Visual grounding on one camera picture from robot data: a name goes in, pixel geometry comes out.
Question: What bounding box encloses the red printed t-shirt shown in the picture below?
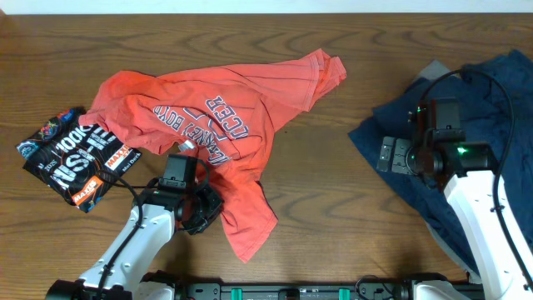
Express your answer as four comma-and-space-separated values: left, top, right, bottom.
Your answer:
79, 49, 346, 262

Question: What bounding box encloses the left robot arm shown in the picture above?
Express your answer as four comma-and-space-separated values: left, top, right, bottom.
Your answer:
45, 185, 223, 300

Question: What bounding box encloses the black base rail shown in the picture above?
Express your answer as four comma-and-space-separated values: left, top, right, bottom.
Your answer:
141, 272, 486, 300

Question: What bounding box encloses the navy blue garment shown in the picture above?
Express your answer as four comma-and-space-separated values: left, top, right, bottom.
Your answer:
349, 50, 532, 272

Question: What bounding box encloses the left black cable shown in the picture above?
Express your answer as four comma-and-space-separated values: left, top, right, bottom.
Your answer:
93, 168, 209, 300

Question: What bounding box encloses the black cable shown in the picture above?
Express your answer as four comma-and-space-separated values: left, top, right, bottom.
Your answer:
418, 68, 533, 293
93, 168, 209, 300

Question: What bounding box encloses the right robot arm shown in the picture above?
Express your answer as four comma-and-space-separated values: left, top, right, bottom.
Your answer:
377, 137, 532, 299

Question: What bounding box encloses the black printed folded shirt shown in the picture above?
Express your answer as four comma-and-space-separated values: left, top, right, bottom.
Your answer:
16, 107, 142, 213

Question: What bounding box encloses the right black cable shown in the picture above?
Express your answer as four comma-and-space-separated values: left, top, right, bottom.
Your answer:
418, 68, 533, 293

